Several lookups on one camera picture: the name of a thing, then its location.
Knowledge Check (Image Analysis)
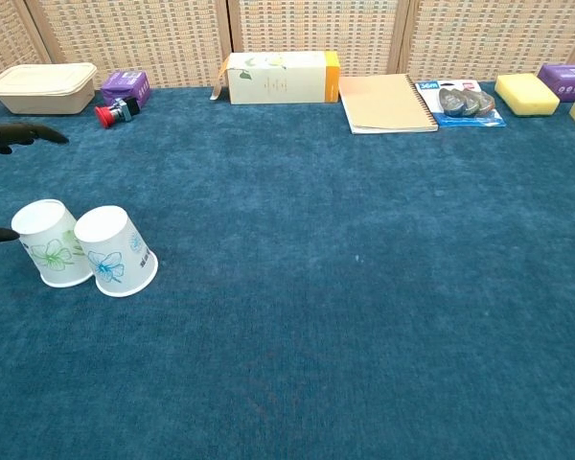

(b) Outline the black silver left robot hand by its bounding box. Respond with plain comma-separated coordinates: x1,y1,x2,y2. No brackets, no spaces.
0,117,71,244

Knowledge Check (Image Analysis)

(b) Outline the paper cup green flower print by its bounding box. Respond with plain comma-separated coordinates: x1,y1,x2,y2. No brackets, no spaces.
11,198,95,288

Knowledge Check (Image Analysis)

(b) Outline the paper cup blue flower print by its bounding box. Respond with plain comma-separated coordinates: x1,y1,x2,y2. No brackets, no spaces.
73,205,160,298

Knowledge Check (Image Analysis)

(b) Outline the beige lidded food container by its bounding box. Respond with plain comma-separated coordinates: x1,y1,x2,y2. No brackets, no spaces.
0,62,99,116

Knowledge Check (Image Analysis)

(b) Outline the red emergency stop button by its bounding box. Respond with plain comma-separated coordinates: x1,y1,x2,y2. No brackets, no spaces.
94,97,141,130

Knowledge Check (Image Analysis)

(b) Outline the purple box with barcode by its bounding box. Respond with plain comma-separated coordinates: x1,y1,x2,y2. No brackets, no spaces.
100,70,152,106

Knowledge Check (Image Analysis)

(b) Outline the white orange tissue box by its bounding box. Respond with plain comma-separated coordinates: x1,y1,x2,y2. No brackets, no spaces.
209,50,341,105

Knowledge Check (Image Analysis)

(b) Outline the woven bamboo folding screen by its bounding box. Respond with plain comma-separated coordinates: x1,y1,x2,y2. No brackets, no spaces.
0,0,575,90

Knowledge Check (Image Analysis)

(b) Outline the blue cloth table mat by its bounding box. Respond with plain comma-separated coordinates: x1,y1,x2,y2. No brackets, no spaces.
0,80,575,460

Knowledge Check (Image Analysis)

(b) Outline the tan spiral notebook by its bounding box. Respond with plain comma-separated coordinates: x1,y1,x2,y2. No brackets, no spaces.
337,72,440,136

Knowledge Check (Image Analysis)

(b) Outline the blue correction tape pack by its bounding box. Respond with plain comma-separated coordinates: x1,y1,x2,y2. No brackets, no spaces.
413,80,508,129

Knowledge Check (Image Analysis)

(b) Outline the purple box with icons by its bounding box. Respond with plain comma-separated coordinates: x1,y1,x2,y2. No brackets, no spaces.
537,63,575,104

